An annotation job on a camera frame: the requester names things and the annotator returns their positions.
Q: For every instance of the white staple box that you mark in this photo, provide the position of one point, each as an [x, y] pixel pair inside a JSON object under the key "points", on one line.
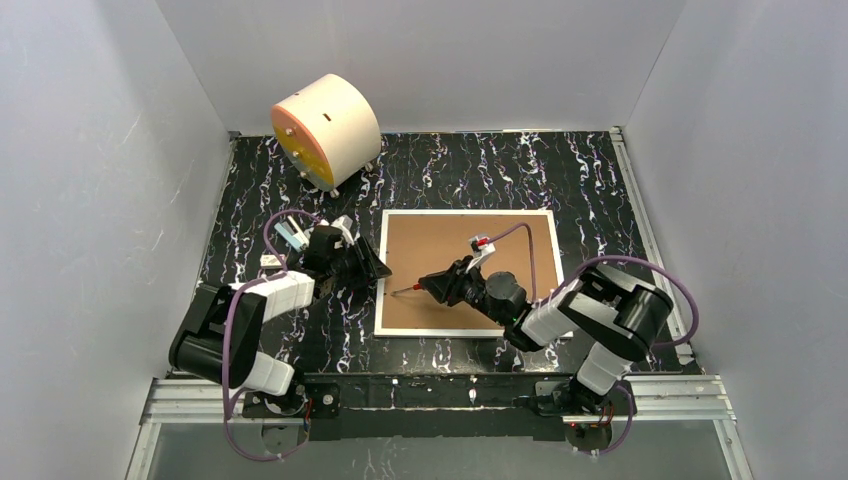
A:
{"points": [[269, 261]]}

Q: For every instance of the blue red screwdriver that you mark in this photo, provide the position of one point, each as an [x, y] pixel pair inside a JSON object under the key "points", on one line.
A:
{"points": [[414, 287]]}

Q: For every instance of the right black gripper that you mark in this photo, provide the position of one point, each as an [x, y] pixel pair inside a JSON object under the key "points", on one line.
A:
{"points": [[457, 287]]}

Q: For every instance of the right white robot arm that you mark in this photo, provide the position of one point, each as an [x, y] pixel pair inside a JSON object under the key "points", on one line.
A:
{"points": [[622, 314]]}

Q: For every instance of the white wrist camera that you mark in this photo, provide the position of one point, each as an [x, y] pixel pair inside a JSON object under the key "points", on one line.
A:
{"points": [[482, 249], [343, 225]]}

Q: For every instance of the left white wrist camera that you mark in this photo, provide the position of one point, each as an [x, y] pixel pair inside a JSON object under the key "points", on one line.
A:
{"points": [[343, 225]]}

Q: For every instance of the light blue stapler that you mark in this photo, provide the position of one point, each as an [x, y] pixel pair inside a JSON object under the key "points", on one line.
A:
{"points": [[295, 238]]}

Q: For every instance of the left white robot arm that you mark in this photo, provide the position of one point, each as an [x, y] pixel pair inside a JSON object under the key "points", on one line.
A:
{"points": [[221, 329]]}

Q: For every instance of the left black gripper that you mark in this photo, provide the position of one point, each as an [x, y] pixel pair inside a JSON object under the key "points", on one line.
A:
{"points": [[357, 258]]}

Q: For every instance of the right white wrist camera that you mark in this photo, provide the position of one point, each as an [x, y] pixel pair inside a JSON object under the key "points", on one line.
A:
{"points": [[482, 249]]}

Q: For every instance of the cylindrical beige drawer cabinet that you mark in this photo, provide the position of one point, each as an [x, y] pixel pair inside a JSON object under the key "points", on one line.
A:
{"points": [[328, 131]]}

